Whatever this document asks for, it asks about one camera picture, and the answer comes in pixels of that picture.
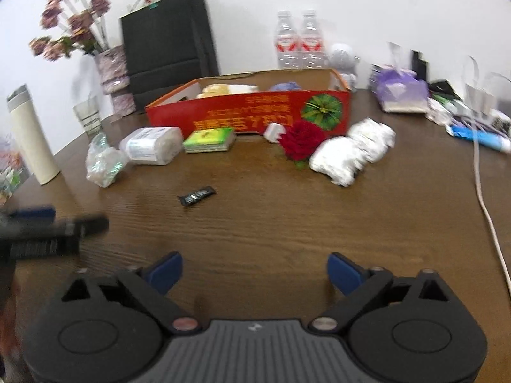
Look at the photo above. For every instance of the black flashlight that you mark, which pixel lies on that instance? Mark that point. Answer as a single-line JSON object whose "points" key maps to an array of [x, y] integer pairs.
{"points": [[419, 66]]}

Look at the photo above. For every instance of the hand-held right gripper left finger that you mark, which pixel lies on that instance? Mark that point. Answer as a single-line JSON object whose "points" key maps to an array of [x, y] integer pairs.
{"points": [[165, 271]]}

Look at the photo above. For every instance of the small black sachet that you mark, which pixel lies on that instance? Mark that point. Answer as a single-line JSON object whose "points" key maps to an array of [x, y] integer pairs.
{"points": [[197, 196]]}

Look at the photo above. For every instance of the red rose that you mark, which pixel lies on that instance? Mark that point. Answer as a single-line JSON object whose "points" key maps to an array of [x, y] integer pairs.
{"points": [[301, 141]]}

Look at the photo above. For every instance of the clear water bottle red label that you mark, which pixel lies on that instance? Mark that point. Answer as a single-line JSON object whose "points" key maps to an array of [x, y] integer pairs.
{"points": [[286, 44], [313, 44]]}

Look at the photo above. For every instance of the black paper bag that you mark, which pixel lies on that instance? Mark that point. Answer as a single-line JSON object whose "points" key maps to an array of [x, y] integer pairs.
{"points": [[163, 48]]}

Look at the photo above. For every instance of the white charger plug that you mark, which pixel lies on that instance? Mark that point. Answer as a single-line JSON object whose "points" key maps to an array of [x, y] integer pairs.
{"points": [[273, 131]]}

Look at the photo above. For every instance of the white robot speaker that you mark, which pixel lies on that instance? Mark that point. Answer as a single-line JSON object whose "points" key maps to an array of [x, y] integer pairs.
{"points": [[342, 58]]}

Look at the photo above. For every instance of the blue tube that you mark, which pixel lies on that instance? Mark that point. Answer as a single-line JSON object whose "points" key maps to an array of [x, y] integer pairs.
{"points": [[479, 135]]}

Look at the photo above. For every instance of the glass cup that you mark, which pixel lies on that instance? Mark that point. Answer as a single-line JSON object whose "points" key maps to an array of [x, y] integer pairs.
{"points": [[90, 119]]}

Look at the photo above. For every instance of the pink wrapped vase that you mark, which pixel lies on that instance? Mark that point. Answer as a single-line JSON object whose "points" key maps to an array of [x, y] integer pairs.
{"points": [[113, 72]]}

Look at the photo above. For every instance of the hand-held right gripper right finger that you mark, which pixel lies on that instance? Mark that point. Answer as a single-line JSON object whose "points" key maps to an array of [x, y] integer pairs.
{"points": [[343, 273]]}

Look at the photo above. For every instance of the translucent white plastic container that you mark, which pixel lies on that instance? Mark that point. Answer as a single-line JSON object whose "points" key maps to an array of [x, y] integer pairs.
{"points": [[153, 145]]}

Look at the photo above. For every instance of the white power adapter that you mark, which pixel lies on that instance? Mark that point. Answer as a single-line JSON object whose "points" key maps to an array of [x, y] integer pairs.
{"points": [[479, 97]]}

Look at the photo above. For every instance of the clear plastic bag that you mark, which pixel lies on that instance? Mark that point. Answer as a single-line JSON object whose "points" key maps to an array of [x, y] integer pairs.
{"points": [[102, 163]]}

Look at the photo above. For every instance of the green tissue pack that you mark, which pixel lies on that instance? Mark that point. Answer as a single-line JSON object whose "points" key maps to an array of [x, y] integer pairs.
{"points": [[209, 139]]}

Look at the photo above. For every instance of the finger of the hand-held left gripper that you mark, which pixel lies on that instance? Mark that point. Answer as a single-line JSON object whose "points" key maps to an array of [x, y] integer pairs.
{"points": [[84, 225], [30, 213]]}

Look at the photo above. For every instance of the white paper towel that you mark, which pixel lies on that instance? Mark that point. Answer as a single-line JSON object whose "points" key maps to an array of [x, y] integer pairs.
{"points": [[371, 137], [337, 161]]}

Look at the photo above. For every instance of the colourful printed packets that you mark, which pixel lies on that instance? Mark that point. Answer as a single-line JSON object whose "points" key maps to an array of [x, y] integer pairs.
{"points": [[10, 171]]}

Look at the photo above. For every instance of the yellow and white plush toy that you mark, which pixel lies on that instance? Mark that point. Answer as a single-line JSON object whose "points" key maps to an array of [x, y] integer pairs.
{"points": [[217, 89]]}

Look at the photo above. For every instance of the purple tissue pack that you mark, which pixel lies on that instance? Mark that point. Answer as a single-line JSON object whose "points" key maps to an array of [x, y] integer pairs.
{"points": [[399, 91]]}

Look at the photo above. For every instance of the purple cloth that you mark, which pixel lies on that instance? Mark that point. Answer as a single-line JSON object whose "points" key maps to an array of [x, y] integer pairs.
{"points": [[285, 86]]}

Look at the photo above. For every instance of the white thermos bottle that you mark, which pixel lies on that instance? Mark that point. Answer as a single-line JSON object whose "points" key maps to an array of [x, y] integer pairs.
{"points": [[34, 147]]}

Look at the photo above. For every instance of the red cardboard box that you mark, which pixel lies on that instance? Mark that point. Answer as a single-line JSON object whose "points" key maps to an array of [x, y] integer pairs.
{"points": [[239, 113]]}

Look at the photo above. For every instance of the dried flower bouquet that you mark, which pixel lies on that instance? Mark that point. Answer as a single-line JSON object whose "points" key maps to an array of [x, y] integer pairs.
{"points": [[80, 22]]}

